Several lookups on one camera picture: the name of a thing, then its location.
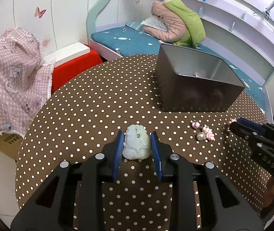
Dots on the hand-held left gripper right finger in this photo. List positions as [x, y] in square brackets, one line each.
[156, 154]

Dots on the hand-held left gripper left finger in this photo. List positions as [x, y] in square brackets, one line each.
[118, 154]

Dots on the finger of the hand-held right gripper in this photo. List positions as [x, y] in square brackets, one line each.
[241, 131]
[250, 125]

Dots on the pale green jade pendant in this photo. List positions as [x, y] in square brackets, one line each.
[135, 144]

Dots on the dark metal box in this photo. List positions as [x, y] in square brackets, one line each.
[187, 93]

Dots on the brown polka dot tablecloth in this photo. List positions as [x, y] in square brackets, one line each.
[91, 115]

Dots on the red stool white top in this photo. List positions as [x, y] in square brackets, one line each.
[76, 69]

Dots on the white bed shelf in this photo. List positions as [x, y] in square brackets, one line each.
[235, 16]

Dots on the white board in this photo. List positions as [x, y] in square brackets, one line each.
[67, 53]

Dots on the blue printed mattress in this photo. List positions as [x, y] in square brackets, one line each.
[132, 41]

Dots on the green padded jacket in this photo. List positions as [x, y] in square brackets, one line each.
[190, 21]

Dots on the pink padded jacket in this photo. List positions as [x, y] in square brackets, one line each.
[168, 24]

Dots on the white pillow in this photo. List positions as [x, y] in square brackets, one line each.
[155, 24]

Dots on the pink printed blanket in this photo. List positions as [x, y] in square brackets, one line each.
[9, 77]

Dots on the white wardrobe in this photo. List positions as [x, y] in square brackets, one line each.
[67, 9]

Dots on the teal bunk bed frame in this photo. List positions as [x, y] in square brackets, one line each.
[98, 9]

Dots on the large butterfly wall sticker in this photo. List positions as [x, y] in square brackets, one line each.
[40, 12]

